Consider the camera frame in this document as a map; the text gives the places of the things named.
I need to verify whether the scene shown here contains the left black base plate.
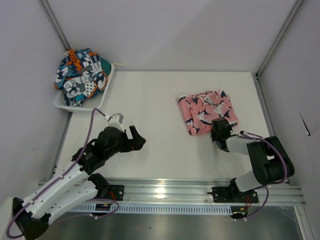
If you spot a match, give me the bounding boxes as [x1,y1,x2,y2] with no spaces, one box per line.
[92,184,125,202]

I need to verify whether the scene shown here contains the slotted white cable duct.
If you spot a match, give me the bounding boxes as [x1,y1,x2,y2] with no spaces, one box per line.
[69,202,233,216]

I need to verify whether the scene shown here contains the pink shark print shorts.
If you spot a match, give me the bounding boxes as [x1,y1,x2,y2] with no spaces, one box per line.
[177,90,239,136]

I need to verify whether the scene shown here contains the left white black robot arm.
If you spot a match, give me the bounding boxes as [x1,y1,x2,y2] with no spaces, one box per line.
[12,125,147,240]

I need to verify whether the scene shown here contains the blue patterned shorts pile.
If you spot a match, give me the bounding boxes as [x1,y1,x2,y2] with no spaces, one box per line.
[54,48,115,108]

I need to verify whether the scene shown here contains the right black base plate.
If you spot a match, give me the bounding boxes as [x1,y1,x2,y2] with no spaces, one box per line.
[207,186,259,204]

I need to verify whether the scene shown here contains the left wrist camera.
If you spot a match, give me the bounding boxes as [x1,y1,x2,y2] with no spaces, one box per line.
[104,113,125,132]

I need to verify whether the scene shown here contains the white plastic basket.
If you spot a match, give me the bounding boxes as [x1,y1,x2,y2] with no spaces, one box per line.
[53,63,117,113]

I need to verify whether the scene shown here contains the aluminium frame post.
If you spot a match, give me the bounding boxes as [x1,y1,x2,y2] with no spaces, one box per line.
[255,0,307,80]
[38,0,71,51]

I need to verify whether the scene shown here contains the aluminium mounting rail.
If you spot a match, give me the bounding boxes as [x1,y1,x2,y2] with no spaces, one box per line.
[107,178,306,207]

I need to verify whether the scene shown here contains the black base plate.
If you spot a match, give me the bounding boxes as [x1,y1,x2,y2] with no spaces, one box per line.
[207,186,259,204]
[92,184,125,202]

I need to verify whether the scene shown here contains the right aluminium frame post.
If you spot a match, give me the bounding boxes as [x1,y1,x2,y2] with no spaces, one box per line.
[255,0,307,80]

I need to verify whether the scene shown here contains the left aluminium frame post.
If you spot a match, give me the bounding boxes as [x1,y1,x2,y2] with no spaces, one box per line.
[38,0,71,51]

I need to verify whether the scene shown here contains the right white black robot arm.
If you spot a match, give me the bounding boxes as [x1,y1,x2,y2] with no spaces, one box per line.
[210,118,295,203]

